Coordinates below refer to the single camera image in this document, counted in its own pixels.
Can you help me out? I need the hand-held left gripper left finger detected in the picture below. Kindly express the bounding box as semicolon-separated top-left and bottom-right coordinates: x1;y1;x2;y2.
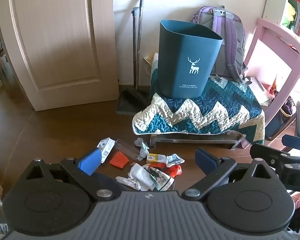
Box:
25;148;114;200

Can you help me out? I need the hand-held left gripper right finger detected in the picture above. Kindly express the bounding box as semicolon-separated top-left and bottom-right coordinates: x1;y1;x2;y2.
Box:
181;148;278;200

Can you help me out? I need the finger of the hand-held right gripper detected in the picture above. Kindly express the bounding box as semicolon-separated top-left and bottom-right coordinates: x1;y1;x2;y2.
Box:
249;143;292;170
282;134;300;153

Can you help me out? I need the orange foam fruit net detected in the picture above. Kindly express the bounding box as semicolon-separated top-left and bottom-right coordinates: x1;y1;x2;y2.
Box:
109;150;129;167

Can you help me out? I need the red plastic bag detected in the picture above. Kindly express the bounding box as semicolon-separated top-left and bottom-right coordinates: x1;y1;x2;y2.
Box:
150;163;183;178

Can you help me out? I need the yellow drink carton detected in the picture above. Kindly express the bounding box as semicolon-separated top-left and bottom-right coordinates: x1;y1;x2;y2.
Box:
146;154;168;164

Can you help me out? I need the teal bin with deer print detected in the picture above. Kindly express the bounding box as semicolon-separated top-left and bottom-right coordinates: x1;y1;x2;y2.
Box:
157;19;223;98

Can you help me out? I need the white wrapper with blue print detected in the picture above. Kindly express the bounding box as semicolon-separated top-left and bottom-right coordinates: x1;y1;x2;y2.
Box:
97;137;115;163

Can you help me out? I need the dark bag under chair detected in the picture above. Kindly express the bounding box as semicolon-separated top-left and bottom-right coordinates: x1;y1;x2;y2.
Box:
265;97;296;136

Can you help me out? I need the silver foil packet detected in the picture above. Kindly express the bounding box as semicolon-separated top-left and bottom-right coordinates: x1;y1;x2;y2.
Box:
166;154;185;167

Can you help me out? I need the clear plastic box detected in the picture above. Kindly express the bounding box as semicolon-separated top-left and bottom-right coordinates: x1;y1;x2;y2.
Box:
114;139;140;161

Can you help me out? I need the green and red printed wrapper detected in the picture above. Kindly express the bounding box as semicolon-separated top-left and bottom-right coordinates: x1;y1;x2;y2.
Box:
146;167;175;191

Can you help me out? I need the teal and cream zigzag quilt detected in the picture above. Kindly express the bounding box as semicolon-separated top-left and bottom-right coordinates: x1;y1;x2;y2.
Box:
132;52;265;145

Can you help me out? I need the grey crumpled wrapper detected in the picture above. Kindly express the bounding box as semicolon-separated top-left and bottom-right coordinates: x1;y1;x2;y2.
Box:
134;138;150;160

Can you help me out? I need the red folded paper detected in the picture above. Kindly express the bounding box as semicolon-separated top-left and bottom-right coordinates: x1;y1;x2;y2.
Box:
269;77;281;93

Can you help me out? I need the pink wooden chair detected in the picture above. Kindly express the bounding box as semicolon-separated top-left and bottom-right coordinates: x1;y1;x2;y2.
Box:
242;17;300;141

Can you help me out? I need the purple and grey backpack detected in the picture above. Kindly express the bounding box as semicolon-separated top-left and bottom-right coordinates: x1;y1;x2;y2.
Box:
191;5;252;85

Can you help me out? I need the beige wooden door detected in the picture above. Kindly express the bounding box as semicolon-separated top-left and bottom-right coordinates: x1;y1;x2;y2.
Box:
0;0;119;112

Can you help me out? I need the yellow plush toy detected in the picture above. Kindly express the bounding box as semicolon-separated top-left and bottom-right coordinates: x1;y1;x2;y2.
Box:
284;1;297;26

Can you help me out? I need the white shelf unit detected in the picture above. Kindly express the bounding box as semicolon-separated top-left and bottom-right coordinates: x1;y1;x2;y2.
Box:
265;0;300;38

